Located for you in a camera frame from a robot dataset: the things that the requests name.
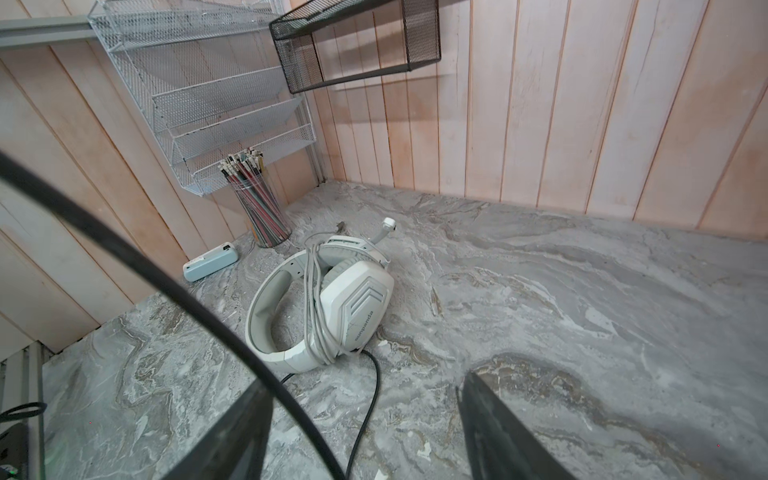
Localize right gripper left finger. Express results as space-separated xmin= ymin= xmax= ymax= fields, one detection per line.
xmin=165 ymin=381 xmax=273 ymax=479

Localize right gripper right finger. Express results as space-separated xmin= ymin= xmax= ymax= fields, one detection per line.
xmin=456 ymin=372 xmax=574 ymax=480

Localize white headphones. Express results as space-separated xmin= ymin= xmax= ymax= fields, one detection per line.
xmin=245 ymin=217 xmax=396 ymax=374

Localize clear cup of pencils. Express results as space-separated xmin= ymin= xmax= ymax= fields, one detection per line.
xmin=218 ymin=147 xmax=292 ymax=248

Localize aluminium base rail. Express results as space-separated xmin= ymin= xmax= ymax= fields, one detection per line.
xmin=1 ymin=342 xmax=47 ymax=479

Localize white wire mesh shelf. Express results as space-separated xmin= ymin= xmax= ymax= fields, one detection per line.
xmin=88 ymin=1 xmax=316 ymax=196

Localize black wire mesh basket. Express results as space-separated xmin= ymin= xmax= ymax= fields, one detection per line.
xmin=269 ymin=1 xmax=441 ymax=93

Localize horizontal aluminium wall rail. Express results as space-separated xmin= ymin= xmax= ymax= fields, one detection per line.
xmin=1 ymin=15 xmax=97 ymax=50

